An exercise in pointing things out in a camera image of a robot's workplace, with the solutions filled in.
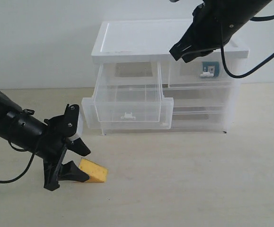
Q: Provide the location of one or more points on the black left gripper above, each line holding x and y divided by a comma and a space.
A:
52, 148

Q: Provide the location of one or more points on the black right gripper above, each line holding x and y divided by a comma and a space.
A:
214, 23

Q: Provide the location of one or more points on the white capped blue bottle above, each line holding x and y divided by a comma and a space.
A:
211, 69

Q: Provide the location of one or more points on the yellow cheese wedge sponge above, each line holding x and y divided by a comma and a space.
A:
96, 173

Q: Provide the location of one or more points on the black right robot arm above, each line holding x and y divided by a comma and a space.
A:
214, 23

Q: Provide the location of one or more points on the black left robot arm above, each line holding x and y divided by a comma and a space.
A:
20, 128

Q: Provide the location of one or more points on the middle wide clear drawer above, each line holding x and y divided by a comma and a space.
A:
202, 96

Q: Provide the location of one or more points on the white plastic drawer cabinet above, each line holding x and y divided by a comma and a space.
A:
143, 41

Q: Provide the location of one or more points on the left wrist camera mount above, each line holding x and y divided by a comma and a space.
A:
73, 122

